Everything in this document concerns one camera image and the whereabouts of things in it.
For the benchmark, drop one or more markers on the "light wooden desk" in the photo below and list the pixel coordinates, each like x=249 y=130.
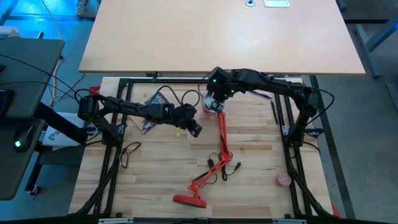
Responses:
x=217 y=37

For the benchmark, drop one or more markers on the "purple pen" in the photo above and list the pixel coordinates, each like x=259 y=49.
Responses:
x=261 y=94

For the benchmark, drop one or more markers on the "silver round grommet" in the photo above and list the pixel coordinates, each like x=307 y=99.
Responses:
x=250 y=2

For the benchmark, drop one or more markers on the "person's shoe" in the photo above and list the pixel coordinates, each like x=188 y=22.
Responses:
x=81 y=7

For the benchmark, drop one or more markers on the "black pen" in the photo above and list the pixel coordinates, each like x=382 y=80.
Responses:
x=274 y=112

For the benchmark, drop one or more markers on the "illustrated booklet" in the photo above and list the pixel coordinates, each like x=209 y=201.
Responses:
x=149 y=124

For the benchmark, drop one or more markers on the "red square plate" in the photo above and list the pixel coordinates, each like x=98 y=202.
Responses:
x=94 y=91

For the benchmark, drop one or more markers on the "black eyeglasses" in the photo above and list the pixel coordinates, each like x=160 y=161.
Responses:
x=123 y=160

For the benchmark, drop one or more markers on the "grey metal desk frame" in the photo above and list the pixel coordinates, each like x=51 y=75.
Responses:
x=373 y=40

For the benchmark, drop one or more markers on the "black aluminium frame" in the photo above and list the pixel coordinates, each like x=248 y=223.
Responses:
x=136 y=80

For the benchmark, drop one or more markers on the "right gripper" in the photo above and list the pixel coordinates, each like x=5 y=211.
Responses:
x=219 y=96

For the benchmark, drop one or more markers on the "red articulated desk lamp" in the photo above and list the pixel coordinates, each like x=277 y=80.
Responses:
x=189 y=201

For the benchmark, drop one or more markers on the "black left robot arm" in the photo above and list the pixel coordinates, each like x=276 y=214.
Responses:
x=130 y=109

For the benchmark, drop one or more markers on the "dark grey side desk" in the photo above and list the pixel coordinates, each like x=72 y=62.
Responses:
x=31 y=62

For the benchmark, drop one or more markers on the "yellow tag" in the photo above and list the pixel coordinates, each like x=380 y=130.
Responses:
x=178 y=132

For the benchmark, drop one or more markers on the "silver metal bracket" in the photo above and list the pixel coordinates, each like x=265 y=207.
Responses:
x=115 y=221
x=289 y=221

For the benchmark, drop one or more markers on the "black caster wheel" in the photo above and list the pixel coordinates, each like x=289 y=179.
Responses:
x=35 y=190

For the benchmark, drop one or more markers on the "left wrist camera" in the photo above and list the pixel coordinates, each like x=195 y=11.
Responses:
x=196 y=130

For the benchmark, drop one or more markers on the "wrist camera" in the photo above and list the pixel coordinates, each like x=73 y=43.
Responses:
x=217 y=108
x=196 y=130

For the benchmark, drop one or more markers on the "black computer mouse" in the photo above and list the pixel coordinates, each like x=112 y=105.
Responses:
x=26 y=133

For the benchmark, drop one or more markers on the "pink round disc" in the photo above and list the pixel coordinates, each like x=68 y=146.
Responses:
x=284 y=180

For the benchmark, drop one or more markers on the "red plastic corner piece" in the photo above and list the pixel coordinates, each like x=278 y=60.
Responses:
x=335 y=211

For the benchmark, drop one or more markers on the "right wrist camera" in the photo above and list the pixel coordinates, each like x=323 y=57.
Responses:
x=217 y=108

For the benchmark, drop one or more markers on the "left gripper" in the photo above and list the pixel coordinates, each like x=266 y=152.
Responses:
x=186 y=116

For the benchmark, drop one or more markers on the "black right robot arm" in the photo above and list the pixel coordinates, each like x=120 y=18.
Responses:
x=273 y=85

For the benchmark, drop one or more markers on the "white printed box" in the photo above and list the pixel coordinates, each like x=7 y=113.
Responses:
x=51 y=139

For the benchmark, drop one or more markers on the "white outlet plate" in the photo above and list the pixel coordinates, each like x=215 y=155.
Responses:
x=276 y=3

